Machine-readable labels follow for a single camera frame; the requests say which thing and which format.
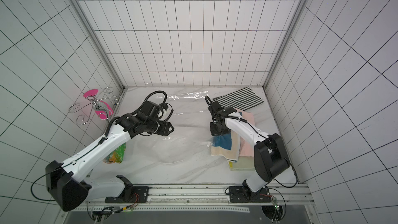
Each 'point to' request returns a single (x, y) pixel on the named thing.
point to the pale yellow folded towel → (244, 163)
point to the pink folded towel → (246, 147)
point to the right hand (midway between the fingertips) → (217, 129)
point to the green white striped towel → (242, 99)
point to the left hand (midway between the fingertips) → (166, 132)
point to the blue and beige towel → (227, 145)
